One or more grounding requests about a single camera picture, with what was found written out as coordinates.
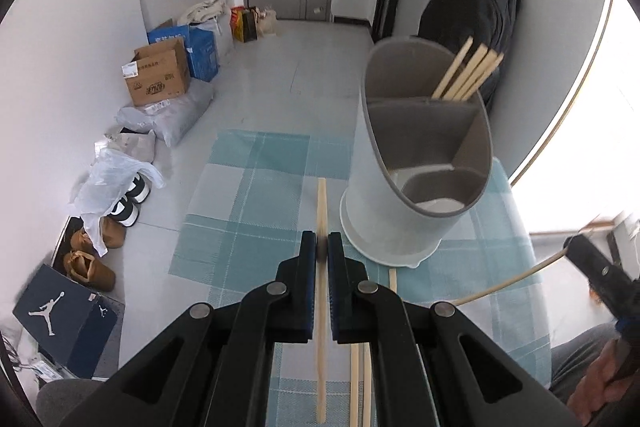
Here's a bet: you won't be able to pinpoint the crumpled white packaging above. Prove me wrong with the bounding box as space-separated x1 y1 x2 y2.
0 327 66 383

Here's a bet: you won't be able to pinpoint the blue cardboard box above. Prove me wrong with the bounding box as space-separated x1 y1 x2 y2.
147 24 221 82

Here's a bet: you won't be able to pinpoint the grey plastic mailer bag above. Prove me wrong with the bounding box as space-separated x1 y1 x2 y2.
116 81 215 146

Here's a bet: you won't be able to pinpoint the beige white plastic bag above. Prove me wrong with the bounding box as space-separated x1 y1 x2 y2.
95 130 157 164

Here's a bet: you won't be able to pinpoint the brown shoe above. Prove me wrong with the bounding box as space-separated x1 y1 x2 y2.
64 251 117 292
70 217 127 250

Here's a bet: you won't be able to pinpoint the person's grey trousers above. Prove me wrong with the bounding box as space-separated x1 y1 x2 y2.
549 324 622 404

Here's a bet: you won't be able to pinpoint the blue checked tablecloth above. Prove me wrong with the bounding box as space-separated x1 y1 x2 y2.
170 129 551 427

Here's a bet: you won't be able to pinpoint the brown cardboard box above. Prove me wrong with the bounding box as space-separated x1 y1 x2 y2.
121 42 192 108

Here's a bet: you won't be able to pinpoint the black backpack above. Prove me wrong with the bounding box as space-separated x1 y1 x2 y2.
417 0 522 114

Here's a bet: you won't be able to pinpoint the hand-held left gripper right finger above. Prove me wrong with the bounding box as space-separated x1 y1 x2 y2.
327 231 581 427

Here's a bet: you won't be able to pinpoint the gold-rimmed bright panel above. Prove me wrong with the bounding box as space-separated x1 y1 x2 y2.
509 0 640 240

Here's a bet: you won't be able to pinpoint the slim wooden chopstick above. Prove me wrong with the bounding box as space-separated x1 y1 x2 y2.
314 177 331 424
451 218 601 308
361 268 397 427
349 344 362 427

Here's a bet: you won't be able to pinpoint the person's right hand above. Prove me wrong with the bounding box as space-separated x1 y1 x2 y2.
569 336 640 427

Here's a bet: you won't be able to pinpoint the bundle of wooden chopsticks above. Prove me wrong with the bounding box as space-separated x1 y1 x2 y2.
431 37 505 102

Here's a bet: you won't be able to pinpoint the dark blue shoe box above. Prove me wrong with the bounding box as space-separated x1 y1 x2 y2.
12 264 125 380

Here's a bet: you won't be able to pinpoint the beige cloth bag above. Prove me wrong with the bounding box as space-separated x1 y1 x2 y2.
177 0 229 26

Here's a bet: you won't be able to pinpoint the black white sneakers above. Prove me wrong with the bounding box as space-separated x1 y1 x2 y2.
110 174 151 228

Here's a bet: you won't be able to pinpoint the clear plastic bag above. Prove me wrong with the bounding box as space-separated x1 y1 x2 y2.
75 147 165 258

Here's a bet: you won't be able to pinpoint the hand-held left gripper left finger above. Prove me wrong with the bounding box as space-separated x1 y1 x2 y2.
60 231 318 427

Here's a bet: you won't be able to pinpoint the grey white utensil holder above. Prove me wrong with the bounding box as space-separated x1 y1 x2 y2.
340 37 494 268

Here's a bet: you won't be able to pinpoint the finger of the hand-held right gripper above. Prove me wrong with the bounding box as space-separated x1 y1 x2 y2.
564 233 640 308

